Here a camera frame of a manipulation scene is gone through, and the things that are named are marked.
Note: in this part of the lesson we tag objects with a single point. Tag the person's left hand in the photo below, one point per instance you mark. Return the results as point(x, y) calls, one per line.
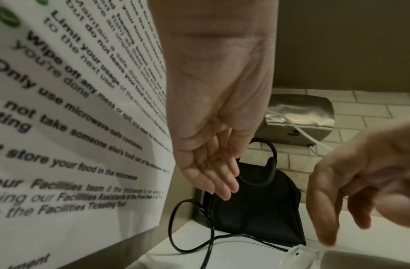
point(218, 92)

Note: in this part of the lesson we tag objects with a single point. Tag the clear white plastic piece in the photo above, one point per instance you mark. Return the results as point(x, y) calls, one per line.
point(299, 256)

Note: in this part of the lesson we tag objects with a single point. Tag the person's left forearm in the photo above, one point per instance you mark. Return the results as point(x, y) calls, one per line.
point(211, 18)

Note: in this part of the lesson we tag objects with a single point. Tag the black fabric bag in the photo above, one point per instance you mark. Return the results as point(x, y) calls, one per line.
point(261, 207)

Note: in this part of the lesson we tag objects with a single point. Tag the person's right hand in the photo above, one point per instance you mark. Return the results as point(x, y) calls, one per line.
point(374, 162)

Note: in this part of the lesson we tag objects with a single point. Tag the white tube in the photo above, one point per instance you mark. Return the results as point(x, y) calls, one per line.
point(303, 131)

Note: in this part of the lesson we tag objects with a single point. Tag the white printed notice sheet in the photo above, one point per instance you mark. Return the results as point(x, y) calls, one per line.
point(69, 126)

